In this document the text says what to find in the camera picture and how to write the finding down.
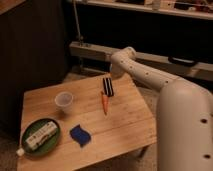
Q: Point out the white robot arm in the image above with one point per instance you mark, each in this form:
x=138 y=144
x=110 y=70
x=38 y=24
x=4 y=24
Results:
x=183 y=115

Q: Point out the orange carrot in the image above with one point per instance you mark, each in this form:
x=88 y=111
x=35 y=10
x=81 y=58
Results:
x=104 y=102

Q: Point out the wooden low table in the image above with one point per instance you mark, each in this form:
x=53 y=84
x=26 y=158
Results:
x=128 y=125

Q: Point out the clear plastic cup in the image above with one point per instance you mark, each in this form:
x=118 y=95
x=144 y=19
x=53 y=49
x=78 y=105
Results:
x=63 y=101

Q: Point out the blue sponge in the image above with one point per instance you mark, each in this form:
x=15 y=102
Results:
x=81 y=136

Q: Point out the green round plate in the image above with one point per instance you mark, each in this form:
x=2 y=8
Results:
x=48 y=146

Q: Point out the white labelled bottle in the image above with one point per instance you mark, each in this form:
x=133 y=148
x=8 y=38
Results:
x=38 y=138

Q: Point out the metal vertical pole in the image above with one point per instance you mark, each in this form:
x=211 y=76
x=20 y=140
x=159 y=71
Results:
x=79 y=36

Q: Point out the grey metal rail beam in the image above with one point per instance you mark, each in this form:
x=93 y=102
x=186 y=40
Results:
x=203 y=71

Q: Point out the black handle on rail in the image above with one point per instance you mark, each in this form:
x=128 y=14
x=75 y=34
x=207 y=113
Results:
x=182 y=62

